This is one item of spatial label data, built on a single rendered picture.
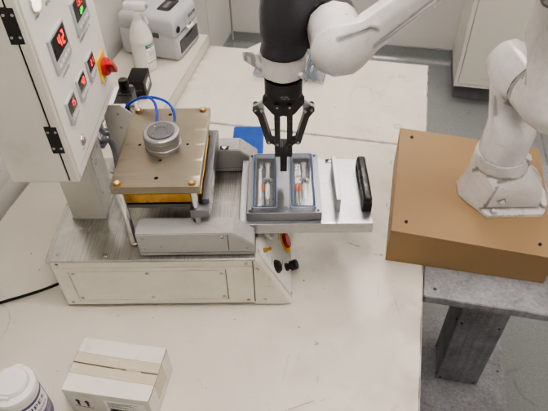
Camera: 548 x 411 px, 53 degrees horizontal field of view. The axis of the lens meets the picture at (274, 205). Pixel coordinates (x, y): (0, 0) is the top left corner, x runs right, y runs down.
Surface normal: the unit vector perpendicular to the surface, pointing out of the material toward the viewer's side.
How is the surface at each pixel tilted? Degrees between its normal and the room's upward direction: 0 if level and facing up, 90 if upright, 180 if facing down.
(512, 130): 37
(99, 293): 90
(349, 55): 77
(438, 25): 90
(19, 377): 1
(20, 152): 90
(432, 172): 5
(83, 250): 0
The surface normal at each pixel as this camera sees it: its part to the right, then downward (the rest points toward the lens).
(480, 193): -0.82, 0.33
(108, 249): -0.02, -0.71
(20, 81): 0.00, 0.70
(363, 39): 0.36, 0.54
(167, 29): -0.30, 0.65
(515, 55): -0.46, -0.49
